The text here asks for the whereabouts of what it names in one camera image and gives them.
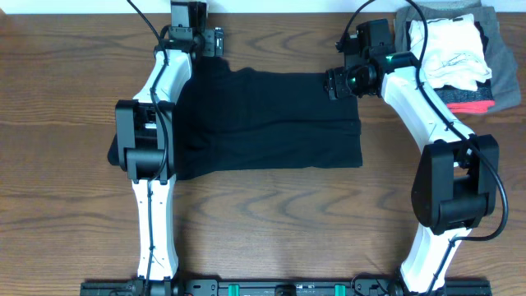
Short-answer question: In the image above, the white folded garment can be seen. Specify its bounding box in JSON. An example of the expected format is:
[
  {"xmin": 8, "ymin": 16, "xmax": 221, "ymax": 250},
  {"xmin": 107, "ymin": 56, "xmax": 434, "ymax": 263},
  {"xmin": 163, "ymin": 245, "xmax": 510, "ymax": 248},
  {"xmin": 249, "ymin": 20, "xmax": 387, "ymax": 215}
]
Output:
[{"xmin": 408, "ymin": 14, "xmax": 492, "ymax": 91}]

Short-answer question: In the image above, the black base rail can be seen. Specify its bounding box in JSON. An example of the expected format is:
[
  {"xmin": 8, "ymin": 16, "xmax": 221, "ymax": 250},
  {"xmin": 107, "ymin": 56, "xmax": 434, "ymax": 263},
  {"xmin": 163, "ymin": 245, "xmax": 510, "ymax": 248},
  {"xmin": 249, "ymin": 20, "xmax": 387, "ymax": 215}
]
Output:
[{"xmin": 80, "ymin": 277, "xmax": 493, "ymax": 296}]

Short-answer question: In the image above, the black garment with red hem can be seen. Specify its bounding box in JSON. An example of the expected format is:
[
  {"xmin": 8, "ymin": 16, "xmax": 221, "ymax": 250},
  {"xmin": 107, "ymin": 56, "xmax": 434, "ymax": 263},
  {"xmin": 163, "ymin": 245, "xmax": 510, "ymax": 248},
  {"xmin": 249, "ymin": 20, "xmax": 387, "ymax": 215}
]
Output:
[{"xmin": 435, "ymin": 21, "xmax": 495, "ymax": 113}]

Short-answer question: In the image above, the grey folded garment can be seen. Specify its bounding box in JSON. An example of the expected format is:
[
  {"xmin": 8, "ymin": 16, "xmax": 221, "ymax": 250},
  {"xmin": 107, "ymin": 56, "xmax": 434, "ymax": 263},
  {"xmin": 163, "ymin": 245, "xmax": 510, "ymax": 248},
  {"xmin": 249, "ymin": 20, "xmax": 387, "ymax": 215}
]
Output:
[{"xmin": 394, "ymin": 2, "xmax": 521, "ymax": 114}]

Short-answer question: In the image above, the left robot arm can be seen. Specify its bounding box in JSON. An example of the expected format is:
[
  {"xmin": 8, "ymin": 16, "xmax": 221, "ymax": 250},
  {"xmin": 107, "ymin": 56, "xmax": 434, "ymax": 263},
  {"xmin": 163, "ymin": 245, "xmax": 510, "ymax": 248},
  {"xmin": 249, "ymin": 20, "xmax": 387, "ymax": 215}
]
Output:
[{"xmin": 112, "ymin": 26, "xmax": 224, "ymax": 282}]

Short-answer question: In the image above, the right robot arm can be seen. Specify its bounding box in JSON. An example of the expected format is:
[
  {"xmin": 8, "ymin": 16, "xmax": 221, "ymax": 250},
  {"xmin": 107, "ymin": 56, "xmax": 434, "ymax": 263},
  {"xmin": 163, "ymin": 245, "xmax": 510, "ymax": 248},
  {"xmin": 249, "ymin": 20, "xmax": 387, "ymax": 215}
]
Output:
[{"xmin": 325, "ymin": 52, "xmax": 509, "ymax": 295}]

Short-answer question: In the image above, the black t-shirt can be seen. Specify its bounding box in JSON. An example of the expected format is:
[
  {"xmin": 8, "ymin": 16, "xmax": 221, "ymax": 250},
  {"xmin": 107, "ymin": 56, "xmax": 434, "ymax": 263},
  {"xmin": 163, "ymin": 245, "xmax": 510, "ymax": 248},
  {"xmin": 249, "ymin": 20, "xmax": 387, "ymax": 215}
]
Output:
[{"xmin": 107, "ymin": 56, "xmax": 363, "ymax": 182}]

